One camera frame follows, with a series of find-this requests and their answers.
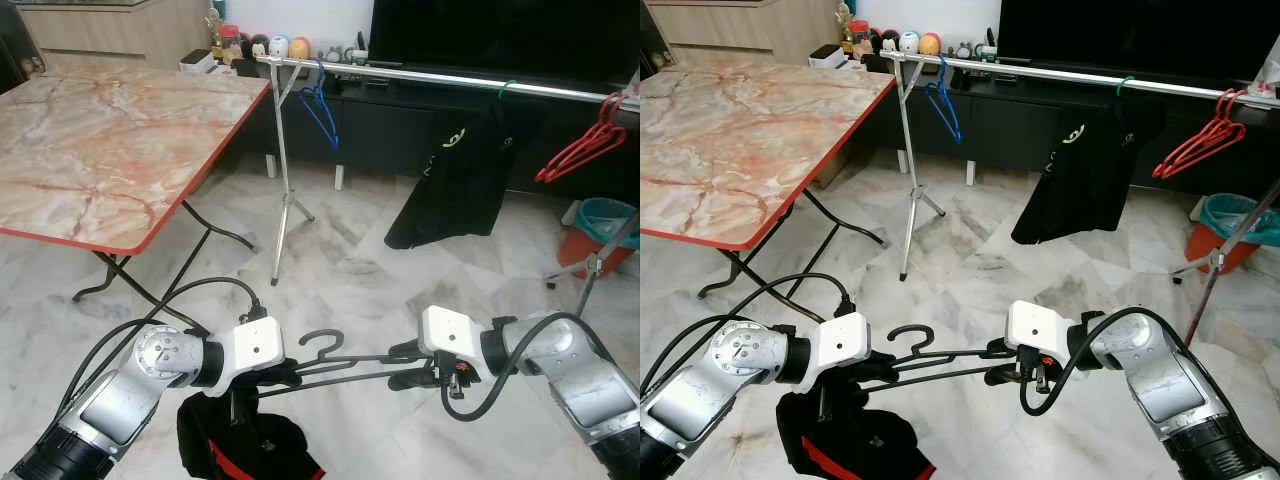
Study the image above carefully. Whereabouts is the dark grey plastic hanger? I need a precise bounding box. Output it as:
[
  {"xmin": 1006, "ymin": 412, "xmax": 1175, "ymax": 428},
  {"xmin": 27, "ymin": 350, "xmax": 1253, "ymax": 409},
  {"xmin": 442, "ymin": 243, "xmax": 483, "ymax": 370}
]
[
  {"xmin": 820, "ymin": 323, "xmax": 1021, "ymax": 396},
  {"xmin": 232, "ymin": 328, "xmax": 441, "ymax": 401}
]

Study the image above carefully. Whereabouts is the black shirt with red collar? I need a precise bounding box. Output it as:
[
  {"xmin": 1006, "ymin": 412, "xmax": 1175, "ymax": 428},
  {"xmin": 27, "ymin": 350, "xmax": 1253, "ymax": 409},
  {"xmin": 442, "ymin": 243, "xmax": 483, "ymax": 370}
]
[
  {"xmin": 177, "ymin": 385, "xmax": 326, "ymax": 480},
  {"xmin": 775, "ymin": 385, "xmax": 938, "ymax": 480}
]

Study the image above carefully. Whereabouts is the blue plastic hanger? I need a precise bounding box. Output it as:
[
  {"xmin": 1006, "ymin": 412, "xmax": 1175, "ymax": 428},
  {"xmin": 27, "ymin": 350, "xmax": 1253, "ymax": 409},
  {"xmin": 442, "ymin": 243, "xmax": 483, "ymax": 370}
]
[
  {"xmin": 922, "ymin": 55, "xmax": 964, "ymax": 144},
  {"xmin": 298, "ymin": 60, "xmax": 341, "ymax": 151}
]

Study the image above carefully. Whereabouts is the black shirt with green logo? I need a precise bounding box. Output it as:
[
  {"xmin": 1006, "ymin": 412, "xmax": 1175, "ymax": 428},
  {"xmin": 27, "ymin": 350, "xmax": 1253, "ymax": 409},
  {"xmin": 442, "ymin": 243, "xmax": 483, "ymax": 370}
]
[
  {"xmin": 385, "ymin": 98, "xmax": 546, "ymax": 251},
  {"xmin": 1010, "ymin": 95, "xmax": 1166, "ymax": 246}
]

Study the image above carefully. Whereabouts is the orange bin with teal liner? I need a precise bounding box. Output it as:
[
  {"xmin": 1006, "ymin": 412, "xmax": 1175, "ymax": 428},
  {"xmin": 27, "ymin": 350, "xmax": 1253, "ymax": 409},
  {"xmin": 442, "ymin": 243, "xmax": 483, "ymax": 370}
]
[
  {"xmin": 1185, "ymin": 192, "xmax": 1280, "ymax": 276},
  {"xmin": 557, "ymin": 197, "xmax": 641, "ymax": 279}
]

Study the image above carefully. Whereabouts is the black TV console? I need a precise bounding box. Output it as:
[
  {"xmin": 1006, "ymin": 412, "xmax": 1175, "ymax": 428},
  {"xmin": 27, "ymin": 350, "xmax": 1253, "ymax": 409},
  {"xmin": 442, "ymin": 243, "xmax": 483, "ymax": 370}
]
[
  {"xmin": 862, "ymin": 55, "xmax": 1280, "ymax": 196},
  {"xmin": 232, "ymin": 60, "xmax": 641, "ymax": 206}
]

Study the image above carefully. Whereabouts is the marble table with red edge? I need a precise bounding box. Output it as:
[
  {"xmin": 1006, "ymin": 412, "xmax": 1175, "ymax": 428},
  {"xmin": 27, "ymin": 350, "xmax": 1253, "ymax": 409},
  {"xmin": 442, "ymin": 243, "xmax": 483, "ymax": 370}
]
[
  {"xmin": 640, "ymin": 55, "xmax": 898, "ymax": 323},
  {"xmin": 0, "ymin": 65, "xmax": 273, "ymax": 331}
]

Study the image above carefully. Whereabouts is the silver metal clothes rack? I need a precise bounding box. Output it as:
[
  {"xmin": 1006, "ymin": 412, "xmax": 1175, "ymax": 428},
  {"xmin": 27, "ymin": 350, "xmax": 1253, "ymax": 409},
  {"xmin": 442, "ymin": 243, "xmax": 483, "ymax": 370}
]
[
  {"xmin": 257, "ymin": 55, "xmax": 641, "ymax": 321},
  {"xmin": 880, "ymin": 50, "xmax": 1280, "ymax": 346}
]

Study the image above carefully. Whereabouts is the black television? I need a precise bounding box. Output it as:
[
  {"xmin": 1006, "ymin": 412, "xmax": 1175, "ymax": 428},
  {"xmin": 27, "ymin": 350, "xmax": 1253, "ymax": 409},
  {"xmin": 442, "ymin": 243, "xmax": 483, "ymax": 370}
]
[
  {"xmin": 368, "ymin": 0, "xmax": 641, "ymax": 91},
  {"xmin": 997, "ymin": 0, "xmax": 1280, "ymax": 86}
]

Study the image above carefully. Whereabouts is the light wooden cabinet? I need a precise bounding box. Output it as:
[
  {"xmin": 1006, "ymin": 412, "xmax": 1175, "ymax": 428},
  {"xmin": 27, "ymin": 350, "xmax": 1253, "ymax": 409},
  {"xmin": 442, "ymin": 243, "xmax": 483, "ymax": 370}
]
[
  {"xmin": 645, "ymin": 0, "xmax": 851, "ymax": 56},
  {"xmin": 15, "ymin": 0, "xmax": 216, "ymax": 71}
]

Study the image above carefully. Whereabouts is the white crumpled plastic bag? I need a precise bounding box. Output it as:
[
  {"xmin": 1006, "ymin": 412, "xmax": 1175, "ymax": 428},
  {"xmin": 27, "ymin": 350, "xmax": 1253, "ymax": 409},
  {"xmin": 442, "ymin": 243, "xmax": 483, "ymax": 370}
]
[{"xmin": 1250, "ymin": 35, "xmax": 1280, "ymax": 101}]

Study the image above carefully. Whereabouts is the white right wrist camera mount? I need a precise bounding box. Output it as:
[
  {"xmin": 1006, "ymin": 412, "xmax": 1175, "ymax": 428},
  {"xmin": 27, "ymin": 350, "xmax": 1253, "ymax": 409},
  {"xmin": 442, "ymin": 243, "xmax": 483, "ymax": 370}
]
[
  {"xmin": 418, "ymin": 305, "xmax": 491, "ymax": 361},
  {"xmin": 1003, "ymin": 300, "xmax": 1076, "ymax": 356}
]

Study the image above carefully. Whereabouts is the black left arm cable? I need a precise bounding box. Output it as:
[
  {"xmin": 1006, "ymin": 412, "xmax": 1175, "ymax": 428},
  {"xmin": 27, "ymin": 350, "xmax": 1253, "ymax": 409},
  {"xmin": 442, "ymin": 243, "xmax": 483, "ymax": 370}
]
[
  {"xmin": 60, "ymin": 277, "xmax": 269, "ymax": 401},
  {"xmin": 640, "ymin": 272, "xmax": 856, "ymax": 391}
]

